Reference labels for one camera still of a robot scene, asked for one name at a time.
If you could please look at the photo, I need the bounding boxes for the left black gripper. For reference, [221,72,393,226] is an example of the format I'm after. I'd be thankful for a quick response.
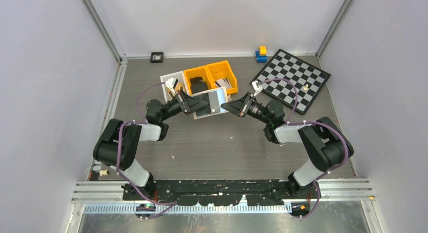
[160,89,208,122]

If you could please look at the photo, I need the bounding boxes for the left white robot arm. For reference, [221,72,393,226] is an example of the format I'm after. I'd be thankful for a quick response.
[93,90,209,200]

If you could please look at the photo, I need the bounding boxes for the white plastic bin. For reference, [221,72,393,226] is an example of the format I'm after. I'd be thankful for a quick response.
[160,71,191,102]

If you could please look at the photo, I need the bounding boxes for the orange plastic bin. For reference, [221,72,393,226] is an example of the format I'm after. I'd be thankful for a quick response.
[206,60,238,94]
[183,66,216,94]

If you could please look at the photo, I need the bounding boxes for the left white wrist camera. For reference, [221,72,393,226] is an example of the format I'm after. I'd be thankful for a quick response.
[165,77,178,94]

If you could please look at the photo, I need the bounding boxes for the small black square box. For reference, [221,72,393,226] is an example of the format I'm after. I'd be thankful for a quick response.
[150,51,164,64]

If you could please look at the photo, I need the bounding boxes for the blue yellow toy car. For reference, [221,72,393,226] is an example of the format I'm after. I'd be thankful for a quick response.
[255,46,268,63]

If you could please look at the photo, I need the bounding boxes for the black white chessboard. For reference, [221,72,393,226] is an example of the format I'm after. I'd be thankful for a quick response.
[252,49,331,115]

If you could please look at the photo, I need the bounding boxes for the beige leather card holder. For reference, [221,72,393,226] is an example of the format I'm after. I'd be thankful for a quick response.
[191,87,229,120]

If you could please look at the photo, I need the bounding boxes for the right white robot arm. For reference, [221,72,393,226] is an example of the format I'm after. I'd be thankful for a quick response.
[221,92,354,198]

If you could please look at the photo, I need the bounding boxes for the white striped card in bin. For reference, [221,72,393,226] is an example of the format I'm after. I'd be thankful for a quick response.
[215,78,232,89]

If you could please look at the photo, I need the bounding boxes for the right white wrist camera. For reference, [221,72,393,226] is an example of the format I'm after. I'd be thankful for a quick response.
[251,80,263,97]

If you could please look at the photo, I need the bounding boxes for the black cards in orange bin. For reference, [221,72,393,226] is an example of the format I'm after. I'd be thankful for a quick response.
[190,77,208,94]

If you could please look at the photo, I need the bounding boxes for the right orange plastic bin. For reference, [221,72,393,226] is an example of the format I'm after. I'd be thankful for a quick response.
[206,60,238,94]

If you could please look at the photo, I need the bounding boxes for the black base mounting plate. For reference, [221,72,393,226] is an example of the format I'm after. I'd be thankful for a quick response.
[122,179,320,206]

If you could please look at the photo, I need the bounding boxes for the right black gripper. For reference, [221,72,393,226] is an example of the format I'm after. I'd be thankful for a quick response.
[222,91,273,125]

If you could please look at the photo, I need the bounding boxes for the gold cards in white bin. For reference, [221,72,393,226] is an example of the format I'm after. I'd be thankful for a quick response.
[167,82,186,100]

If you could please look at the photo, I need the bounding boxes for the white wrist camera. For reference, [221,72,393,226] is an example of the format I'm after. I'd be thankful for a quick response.
[251,80,263,97]
[165,77,178,94]

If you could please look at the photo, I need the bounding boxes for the small beige chess piece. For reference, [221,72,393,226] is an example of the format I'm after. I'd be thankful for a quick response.
[98,169,110,177]

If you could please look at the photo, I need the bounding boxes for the middle orange plastic bin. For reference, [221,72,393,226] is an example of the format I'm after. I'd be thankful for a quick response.
[183,66,216,94]

